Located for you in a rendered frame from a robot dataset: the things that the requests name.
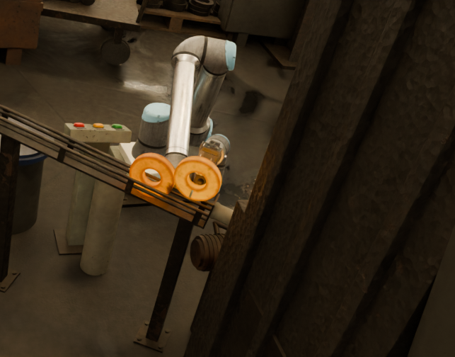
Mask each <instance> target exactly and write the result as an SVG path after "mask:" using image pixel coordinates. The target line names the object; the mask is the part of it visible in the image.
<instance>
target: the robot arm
mask: <svg viewBox="0 0 455 357"><path fill-rule="evenodd" d="M235 60H236V44H235V43H234V42H230V41H228V40H220V39H216V38H209V37H205V36H202V35H197V36H194V37H191V38H188V39H186V40H184V41H183V42H182V43H181V44H179V46H177V48H176V49H175V50H174V52H173V55H172V60H171V64H172V65H173V67H175V69H174V76H173V88H172V96H171V105H168V104H165V103H151V104H149V105H147V106H146V107H145V108H144V112H143V114H142V121H141V125H140V129H139V136H138V140H137V141H136V142H135V144H134V146H133V147H132V156H133V157H134V158H135V159H136V158H137V157H138V156H139V155H141V154H145V153H156V154H160V155H162V156H163V157H165V158H167V160H169V161H170V163H172V165H173V166H174V168H175V169H176V167H177V166H178V164H179V163H180V162H181V161H182V160H183V159H184V158H186V157H188V149H189V145H191V146H196V147H200V148H199V151H200V152H199V154H198V156H199V157H204V158H207V159H209V160H210V161H212V162H213V163H214V164H215V165H216V166H217V167H218V169H219V170H220V173H221V179H223V175H224V169H225V165H226V159H227V155H228V153H229V151H230V142H229V140H228V139H227V138H226V137H225V136H224V135H220V134H215V135H212V136H211V133H212V126H213V122H212V119H211V118H209V114H210V113H211V110H212V107H213V105H214V102H215V100H216V98H217V95H218V93H219V90H220V88H221V85H222V83H223V80H224V77H225V76H226V73H227V72H228V70H229V71H232V70H234V65H235ZM200 65H202V66H201V69H200V73H199V75H198V77H197V81H196V83H195V70H196V69H198V68H199V66H200ZM194 86H195V87H194ZM190 180H191V181H192V182H193V183H195V184H197V185H204V184H206V179H205V177H204V176H203V175H202V174H199V173H196V172H193V173H191V174H190Z"/></svg>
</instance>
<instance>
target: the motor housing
mask: <svg viewBox="0 0 455 357"><path fill-rule="evenodd" d="M224 237H225V234H201V235H200V236H196V237H195V238H194V240H193V241H192V243H191V245H190V258H191V262H192V264H193V266H194V267H195V268H196V269H197V270H198V271H209V275H208V277H207V281H206V283H205V287H204V290H203V291H202V295H201V298H200V301H199V304H198V306H197V310H196V313H195V316H194V319H193V321H192V325H191V328H190V331H191V333H192V330H193V327H194V325H195V321H196V319H197V315H198V312H199V311H200V307H201V304H202V301H203V298H204V296H205V292H206V289H207V286H208V284H209V280H210V278H211V275H212V271H213V269H214V265H215V263H216V261H217V257H218V255H219V251H220V249H221V245H222V242H223V240H224Z"/></svg>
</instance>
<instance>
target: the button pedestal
mask: <svg viewBox="0 0 455 357"><path fill-rule="evenodd" d="M77 128H86V129H77ZM96 128H105V130H97V129H96ZM115 129H124V130H115ZM64 134H65V135H68V136H70V137H73V138H74V139H76V140H78V141H81V142H83V143H85V144H87V145H89V146H92V147H94V148H96V149H98V150H100V151H102V152H105V153H106V154H108V152H109V149H110V143H130V142H131V136H132V131H131V130H129V129H128V128H127V127H125V126H124V125H122V128H114V127H112V125H103V127H94V126H93V124H84V127H76V126H74V123H65V124H64ZM80 147H83V146H81V145H80ZM83 148H84V149H87V148H85V147H83ZM87 150H88V151H90V152H93V153H95V154H97V155H99V156H101V157H104V156H102V155H100V154H98V153H96V152H94V151H91V150H89V149H87ZM79 153H80V154H83V155H85V156H87V157H89V158H91V159H94V160H96V161H97V162H100V163H101V162H103V161H101V160H99V159H97V158H95V157H93V156H91V155H89V154H87V153H85V152H82V151H80V150H79ZM104 158H106V159H108V158H107V157H104ZM95 182H96V179H95V178H93V177H91V176H88V175H86V174H84V173H82V172H80V171H77V170H76V176H75V181H74V189H73V193H72V199H71V207H70V211H69V219H68V225H67V229H54V236H55V239H56V243H57V248H58V252H59V255H68V254H82V251H83V244H84V240H85V236H86V228H87V224H88V217H89V213H90V209H91V201H92V197H93V189H94V186H95Z"/></svg>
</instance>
